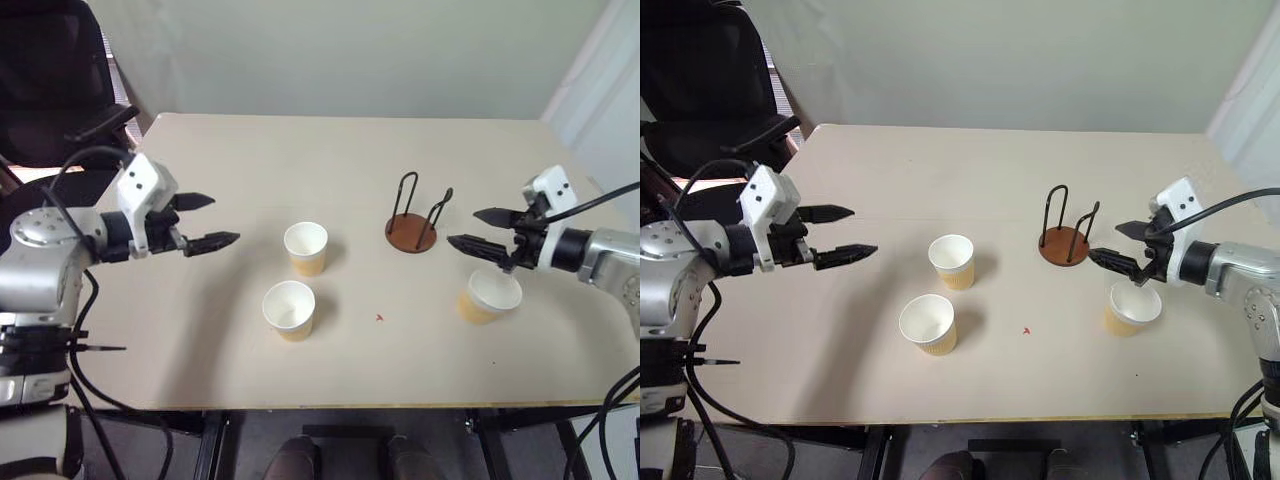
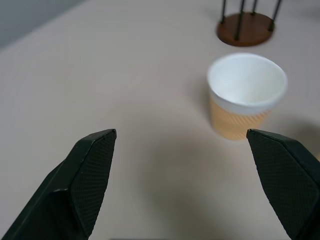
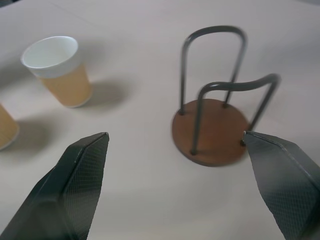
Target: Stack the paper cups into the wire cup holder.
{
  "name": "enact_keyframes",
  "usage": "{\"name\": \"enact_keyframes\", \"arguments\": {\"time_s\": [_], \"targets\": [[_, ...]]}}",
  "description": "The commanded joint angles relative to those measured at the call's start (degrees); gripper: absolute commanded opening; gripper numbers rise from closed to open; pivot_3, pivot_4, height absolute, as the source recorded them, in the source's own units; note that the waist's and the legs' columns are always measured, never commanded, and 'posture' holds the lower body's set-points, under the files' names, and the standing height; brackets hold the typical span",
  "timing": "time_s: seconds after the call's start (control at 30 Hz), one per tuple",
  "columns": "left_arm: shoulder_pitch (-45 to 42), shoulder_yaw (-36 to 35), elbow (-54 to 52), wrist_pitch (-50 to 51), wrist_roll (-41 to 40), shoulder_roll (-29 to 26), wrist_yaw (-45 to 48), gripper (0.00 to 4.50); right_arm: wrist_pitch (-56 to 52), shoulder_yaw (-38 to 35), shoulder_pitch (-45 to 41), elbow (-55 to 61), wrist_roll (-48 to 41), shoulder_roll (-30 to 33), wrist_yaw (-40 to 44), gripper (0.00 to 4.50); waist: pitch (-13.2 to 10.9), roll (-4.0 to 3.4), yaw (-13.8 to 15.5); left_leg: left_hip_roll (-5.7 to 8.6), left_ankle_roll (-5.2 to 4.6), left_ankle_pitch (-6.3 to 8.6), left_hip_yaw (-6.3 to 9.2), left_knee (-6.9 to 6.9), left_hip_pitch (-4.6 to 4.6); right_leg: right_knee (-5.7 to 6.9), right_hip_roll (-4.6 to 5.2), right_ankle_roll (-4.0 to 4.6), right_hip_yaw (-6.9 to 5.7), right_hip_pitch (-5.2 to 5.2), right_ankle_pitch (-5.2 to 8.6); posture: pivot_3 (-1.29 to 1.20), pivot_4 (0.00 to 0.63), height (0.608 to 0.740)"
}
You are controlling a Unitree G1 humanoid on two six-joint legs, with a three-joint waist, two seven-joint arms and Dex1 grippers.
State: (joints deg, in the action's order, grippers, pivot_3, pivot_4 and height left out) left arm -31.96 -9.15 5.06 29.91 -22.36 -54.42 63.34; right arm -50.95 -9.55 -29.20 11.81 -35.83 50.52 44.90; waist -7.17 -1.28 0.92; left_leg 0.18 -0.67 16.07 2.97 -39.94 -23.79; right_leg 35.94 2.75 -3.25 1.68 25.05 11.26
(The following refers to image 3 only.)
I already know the wooden base metal wire holder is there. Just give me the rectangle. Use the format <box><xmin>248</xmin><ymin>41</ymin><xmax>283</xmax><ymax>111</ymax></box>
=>
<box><xmin>171</xmin><ymin>24</ymin><xmax>282</xmax><ymax>168</ymax></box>

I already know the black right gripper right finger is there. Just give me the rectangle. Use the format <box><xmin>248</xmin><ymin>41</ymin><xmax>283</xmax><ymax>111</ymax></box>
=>
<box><xmin>242</xmin><ymin>130</ymin><xmax>320</xmax><ymax>240</ymax></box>

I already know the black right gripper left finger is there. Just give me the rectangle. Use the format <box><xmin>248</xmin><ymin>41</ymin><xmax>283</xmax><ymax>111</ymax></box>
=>
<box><xmin>0</xmin><ymin>131</ymin><xmax>110</xmax><ymax>240</ymax></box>

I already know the brown paper cup white rim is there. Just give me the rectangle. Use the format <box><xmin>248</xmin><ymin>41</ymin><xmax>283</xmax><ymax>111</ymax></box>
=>
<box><xmin>20</xmin><ymin>35</ymin><xmax>93</xmax><ymax>109</ymax></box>
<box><xmin>0</xmin><ymin>102</ymin><xmax>21</xmax><ymax>152</ymax></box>

